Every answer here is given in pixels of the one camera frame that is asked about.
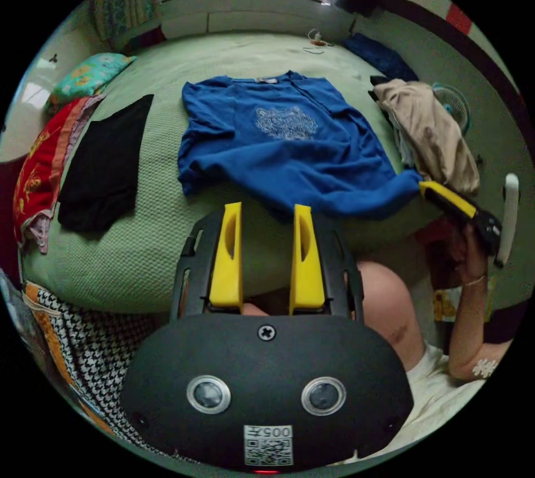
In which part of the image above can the red folded quilt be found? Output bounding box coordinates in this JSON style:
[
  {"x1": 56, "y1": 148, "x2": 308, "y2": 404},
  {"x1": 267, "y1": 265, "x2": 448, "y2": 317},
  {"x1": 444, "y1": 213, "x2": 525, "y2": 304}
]
[{"x1": 12, "y1": 94, "x2": 108, "y2": 255}]

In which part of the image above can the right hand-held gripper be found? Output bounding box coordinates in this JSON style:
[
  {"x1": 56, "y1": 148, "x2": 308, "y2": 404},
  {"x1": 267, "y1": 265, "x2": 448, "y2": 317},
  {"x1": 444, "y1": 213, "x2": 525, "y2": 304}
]
[{"x1": 419, "y1": 181, "x2": 503, "y2": 256}]

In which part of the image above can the person's body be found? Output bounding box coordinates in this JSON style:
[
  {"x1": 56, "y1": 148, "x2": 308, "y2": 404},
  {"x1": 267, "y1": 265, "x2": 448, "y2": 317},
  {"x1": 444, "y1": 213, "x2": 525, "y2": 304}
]
[{"x1": 242, "y1": 260, "x2": 530, "y2": 466}]

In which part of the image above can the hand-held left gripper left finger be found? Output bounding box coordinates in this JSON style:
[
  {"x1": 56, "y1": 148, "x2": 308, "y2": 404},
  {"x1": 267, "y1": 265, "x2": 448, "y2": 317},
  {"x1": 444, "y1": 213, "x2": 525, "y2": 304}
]
[{"x1": 208, "y1": 201, "x2": 244, "y2": 307}]

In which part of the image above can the dark blue cloth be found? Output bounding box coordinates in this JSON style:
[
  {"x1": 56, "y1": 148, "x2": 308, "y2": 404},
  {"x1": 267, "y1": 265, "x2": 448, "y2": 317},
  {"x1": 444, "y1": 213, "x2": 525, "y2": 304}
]
[{"x1": 342, "y1": 32, "x2": 420, "y2": 84}]

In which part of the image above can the blue-rimmed fan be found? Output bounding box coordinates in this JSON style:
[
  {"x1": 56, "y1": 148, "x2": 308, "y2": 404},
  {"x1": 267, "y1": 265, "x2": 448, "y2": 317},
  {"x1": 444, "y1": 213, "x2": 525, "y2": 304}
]
[{"x1": 432, "y1": 83, "x2": 473, "y2": 138}]

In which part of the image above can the blue t-shirt with print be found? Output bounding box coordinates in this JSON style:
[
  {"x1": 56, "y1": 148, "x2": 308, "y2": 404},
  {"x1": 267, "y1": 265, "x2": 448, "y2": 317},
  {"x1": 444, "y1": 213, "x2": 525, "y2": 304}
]
[{"x1": 177, "y1": 71, "x2": 424, "y2": 222}]

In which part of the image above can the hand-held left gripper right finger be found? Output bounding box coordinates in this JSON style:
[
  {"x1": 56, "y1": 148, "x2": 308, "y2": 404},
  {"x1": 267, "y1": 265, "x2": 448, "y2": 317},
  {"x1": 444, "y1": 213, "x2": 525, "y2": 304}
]
[{"x1": 289, "y1": 204, "x2": 326, "y2": 306}]

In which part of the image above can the houndstooth patterned blanket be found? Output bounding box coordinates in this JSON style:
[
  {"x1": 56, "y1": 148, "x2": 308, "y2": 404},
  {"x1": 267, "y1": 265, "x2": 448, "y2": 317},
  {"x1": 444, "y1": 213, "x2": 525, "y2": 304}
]
[{"x1": 21, "y1": 281, "x2": 170, "y2": 447}]

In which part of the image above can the patterned curtain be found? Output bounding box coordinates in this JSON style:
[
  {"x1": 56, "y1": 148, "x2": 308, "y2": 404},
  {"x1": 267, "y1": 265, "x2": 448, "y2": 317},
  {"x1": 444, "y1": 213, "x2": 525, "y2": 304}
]
[{"x1": 90, "y1": 0, "x2": 164, "y2": 53}]

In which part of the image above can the person's right hand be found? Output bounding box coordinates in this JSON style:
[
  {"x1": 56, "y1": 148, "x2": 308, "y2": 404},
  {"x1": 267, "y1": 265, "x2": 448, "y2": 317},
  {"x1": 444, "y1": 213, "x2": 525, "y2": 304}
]
[{"x1": 449, "y1": 223, "x2": 489, "y2": 287}]

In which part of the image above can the teal floral pillow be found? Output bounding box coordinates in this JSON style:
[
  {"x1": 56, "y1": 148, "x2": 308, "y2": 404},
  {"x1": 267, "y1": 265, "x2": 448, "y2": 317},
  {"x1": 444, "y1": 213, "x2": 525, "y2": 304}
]
[{"x1": 43, "y1": 52, "x2": 138, "y2": 115}]

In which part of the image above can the black garment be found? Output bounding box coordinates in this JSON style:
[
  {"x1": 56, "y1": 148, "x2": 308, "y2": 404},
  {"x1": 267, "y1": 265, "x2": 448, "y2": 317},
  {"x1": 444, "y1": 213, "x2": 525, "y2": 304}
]
[{"x1": 57, "y1": 94, "x2": 154, "y2": 233}]

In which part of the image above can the white charger cable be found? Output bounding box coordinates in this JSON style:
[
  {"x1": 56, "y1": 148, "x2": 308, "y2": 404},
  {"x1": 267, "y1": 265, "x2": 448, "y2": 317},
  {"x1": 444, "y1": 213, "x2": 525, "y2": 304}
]
[{"x1": 302, "y1": 28, "x2": 334, "y2": 56}]

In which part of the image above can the bed with green mat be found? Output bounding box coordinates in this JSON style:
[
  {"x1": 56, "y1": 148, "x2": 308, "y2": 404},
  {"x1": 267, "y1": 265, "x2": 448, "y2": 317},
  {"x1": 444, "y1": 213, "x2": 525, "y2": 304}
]
[{"x1": 21, "y1": 32, "x2": 421, "y2": 316}]

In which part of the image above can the pile of clothes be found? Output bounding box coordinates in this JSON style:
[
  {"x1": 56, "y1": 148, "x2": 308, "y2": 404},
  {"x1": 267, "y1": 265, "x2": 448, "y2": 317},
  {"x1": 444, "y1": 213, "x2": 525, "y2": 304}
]
[{"x1": 367, "y1": 75, "x2": 482, "y2": 197}]

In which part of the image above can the person's right forearm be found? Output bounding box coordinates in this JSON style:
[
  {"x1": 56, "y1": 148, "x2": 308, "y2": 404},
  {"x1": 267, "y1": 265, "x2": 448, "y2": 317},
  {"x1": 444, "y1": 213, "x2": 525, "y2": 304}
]
[{"x1": 447, "y1": 275, "x2": 500, "y2": 382}]

